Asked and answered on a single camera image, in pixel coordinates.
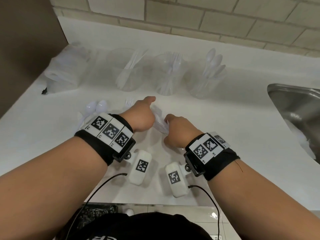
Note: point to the wide clear plastic cup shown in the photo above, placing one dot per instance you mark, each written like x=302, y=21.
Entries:
x=112, y=72

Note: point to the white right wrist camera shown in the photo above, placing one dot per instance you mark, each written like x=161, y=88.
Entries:
x=178, y=191

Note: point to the metal floor drain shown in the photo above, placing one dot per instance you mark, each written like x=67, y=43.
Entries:
x=216, y=237

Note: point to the bunch of white plastic spoons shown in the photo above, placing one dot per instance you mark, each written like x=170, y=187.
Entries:
x=212, y=62

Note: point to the black patterned bag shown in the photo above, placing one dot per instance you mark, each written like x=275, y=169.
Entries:
x=97, y=213

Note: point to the person's left forearm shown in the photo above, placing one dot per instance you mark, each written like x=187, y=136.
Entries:
x=50, y=187

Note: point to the pile of white plastic cutlery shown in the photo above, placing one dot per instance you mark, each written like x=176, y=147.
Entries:
x=101, y=105

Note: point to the person's right forearm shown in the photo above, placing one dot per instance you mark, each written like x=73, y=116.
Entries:
x=250, y=197

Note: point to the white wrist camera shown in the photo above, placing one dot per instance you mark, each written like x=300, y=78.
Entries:
x=178, y=191
x=136, y=178

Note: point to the small black clip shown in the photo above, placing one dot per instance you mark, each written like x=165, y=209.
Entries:
x=44, y=91

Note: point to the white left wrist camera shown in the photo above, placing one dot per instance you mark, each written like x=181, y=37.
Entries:
x=136, y=178

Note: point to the person's right hand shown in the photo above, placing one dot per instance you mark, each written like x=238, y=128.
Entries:
x=182, y=132

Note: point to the person's left hand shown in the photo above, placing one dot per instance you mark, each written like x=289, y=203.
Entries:
x=140, y=117

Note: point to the sleeve of stacked clear cups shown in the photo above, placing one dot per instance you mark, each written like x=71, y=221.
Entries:
x=65, y=69

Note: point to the person's black shirt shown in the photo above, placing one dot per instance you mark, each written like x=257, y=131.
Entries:
x=150, y=227

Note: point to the stainless steel sink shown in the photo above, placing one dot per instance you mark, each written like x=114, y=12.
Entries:
x=295, y=107

